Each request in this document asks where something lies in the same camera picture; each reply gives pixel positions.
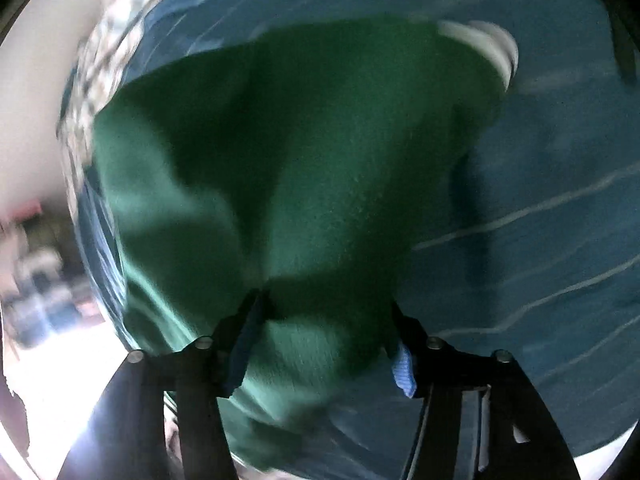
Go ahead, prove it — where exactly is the green white varsity jacket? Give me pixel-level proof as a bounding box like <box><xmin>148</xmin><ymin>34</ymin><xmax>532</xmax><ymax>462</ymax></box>
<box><xmin>93</xmin><ymin>18</ymin><xmax>518</xmax><ymax>470</ymax></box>

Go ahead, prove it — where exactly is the blue striped plaid bedsheet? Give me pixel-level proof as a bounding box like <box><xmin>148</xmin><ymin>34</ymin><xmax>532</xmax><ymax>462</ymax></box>
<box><xmin>58</xmin><ymin>0</ymin><xmax>639</xmax><ymax>479</ymax></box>

